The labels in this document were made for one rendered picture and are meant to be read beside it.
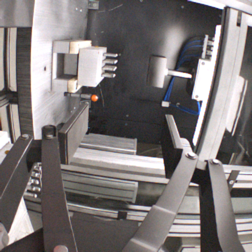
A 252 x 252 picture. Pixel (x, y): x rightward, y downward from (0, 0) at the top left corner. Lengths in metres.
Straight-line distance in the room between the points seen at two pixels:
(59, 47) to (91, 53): 0.08
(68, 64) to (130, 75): 0.31
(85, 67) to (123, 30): 0.34
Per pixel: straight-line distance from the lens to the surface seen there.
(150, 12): 0.83
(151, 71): 0.58
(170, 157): 0.16
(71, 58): 0.61
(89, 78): 0.53
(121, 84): 0.84
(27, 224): 0.62
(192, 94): 0.59
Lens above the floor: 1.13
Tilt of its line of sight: 1 degrees down
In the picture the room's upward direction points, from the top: 97 degrees clockwise
